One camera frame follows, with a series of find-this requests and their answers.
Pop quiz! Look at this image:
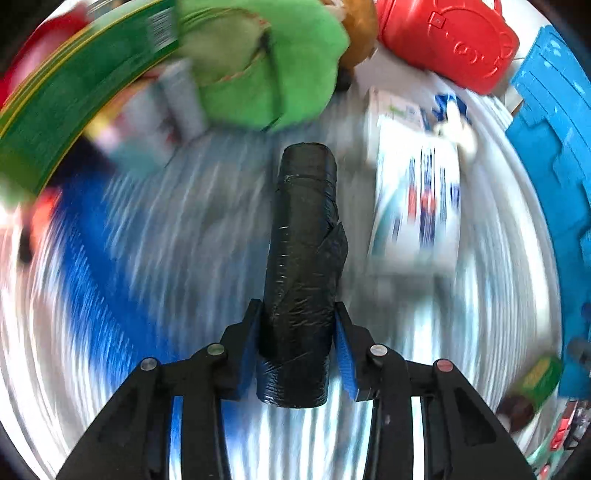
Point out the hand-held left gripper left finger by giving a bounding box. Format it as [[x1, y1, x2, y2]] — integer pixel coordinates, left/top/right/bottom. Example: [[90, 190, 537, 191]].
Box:
[[55, 299, 264, 480]]

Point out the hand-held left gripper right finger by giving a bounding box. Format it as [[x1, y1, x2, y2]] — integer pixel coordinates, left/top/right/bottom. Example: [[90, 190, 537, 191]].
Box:
[[333, 301, 539, 480]]

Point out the black garbage bag roll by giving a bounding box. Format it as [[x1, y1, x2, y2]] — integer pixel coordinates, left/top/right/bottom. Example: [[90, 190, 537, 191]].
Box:
[[256, 142, 349, 409]]

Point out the blue plastic crate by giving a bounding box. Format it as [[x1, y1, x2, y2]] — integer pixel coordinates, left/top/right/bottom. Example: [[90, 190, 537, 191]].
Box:
[[505, 25, 591, 400]]

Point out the long green cardboard box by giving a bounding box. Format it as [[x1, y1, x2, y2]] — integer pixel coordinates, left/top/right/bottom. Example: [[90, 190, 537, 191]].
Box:
[[0, 0, 181, 204]]

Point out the striped cloth covered desktop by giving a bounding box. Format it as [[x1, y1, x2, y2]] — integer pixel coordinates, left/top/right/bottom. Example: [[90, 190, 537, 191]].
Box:
[[0, 69, 568, 480]]

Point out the white blue-printed carton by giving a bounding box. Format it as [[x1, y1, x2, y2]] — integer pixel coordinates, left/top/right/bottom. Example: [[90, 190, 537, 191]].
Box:
[[367, 138, 462, 278]]

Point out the white printed packet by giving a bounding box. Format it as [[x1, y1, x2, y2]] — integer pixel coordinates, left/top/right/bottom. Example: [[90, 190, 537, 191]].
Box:
[[365, 87, 478, 155]]

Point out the small white bottle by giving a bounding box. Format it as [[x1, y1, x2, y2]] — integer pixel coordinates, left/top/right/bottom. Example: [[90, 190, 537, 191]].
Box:
[[157, 60, 208, 144]]

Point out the green plush toy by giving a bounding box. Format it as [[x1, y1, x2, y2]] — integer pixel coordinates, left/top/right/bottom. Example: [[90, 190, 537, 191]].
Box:
[[178, 0, 351, 134]]

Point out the brown teddy bear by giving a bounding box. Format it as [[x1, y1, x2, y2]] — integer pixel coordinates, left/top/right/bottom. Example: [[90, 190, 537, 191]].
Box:
[[323, 0, 380, 70]]

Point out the red plastic carry case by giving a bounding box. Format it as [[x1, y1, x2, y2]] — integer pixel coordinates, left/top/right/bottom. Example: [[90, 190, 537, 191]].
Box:
[[376, 0, 520, 97]]

